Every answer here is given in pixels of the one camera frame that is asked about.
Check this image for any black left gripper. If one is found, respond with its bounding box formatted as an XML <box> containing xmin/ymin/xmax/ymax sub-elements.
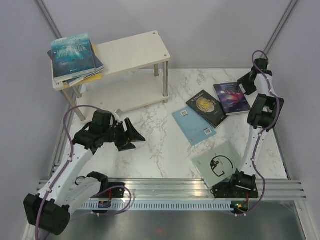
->
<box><xmin>102</xmin><ymin>118</ymin><xmax>146</xmax><ymax>152</ymax></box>

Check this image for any yellow Little Prince book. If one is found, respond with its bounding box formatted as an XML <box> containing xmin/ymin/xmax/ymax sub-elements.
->
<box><xmin>63</xmin><ymin>42</ymin><xmax>104</xmax><ymax>87</ymax></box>

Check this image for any navy blue hardcover book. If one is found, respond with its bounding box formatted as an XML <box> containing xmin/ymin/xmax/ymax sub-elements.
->
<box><xmin>47</xmin><ymin>47</ymin><xmax>104</xmax><ymax>86</ymax></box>

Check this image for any teal ocean cover book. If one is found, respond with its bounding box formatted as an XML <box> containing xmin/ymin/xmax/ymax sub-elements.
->
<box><xmin>51</xmin><ymin>33</ymin><xmax>96</xmax><ymax>83</ymax></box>

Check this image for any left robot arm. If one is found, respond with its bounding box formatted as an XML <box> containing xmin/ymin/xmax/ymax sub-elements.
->
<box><xmin>23</xmin><ymin>108</ymin><xmax>146</xmax><ymax>240</ymax></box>

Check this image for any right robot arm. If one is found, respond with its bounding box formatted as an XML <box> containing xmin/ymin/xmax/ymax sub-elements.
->
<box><xmin>210</xmin><ymin>57</ymin><xmax>285</xmax><ymax>200</ymax></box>

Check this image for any light blue thin booklet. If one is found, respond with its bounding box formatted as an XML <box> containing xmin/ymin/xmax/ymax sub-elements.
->
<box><xmin>172</xmin><ymin>106</ymin><xmax>217</xmax><ymax>146</ymax></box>

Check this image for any white two-tier shelf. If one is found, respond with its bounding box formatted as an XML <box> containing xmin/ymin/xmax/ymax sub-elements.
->
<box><xmin>52</xmin><ymin>30</ymin><xmax>171</xmax><ymax>112</ymax></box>

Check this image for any black gold emblem book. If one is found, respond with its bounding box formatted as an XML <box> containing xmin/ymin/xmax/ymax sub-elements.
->
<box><xmin>186</xmin><ymin>90</ymin><xmax>228</xmax><ymax>128</ymax></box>

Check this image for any white book black circle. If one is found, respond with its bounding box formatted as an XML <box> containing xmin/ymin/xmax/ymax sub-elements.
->
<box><xmin>191</xmin><ymin>141</ymin><xmax>245</xmax><ymax>188</ymax></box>

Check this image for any purple galaxy cover book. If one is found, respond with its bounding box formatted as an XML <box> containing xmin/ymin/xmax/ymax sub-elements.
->
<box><xmin>213</xmin><ymin>82</ymin><xmax>251</xmax><ymax>116</ymax></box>

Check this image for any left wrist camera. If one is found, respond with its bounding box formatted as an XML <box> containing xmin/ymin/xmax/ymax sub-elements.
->
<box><xmin>113</xmin><ymin>109</ymin><xmax>123</xmax><ymax>119</ymax></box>

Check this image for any aluminium frame rail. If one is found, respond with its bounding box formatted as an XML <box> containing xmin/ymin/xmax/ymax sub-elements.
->
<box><xmin>109</xmin><ymin>178</ymin><xmax>307</xmax><ymax>201</ymax></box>

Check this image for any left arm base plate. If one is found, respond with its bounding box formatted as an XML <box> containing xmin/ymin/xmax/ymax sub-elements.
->
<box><xmin>99</xmin><ymin>182</ymin><xmax>126</xmax><ymax>200</ymax></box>

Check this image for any white slotted cable duct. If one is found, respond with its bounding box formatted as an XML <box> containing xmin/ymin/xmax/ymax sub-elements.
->
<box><xmin>79</xmin><ymin>199</ymin><xmax>234</xmax><ymax>211</ymax></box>

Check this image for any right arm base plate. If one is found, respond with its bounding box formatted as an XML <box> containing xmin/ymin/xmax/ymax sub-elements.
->
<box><xmin>210</xmin><ymin>182</ymin><xmax>259</xmax><ymax>199</ymax></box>

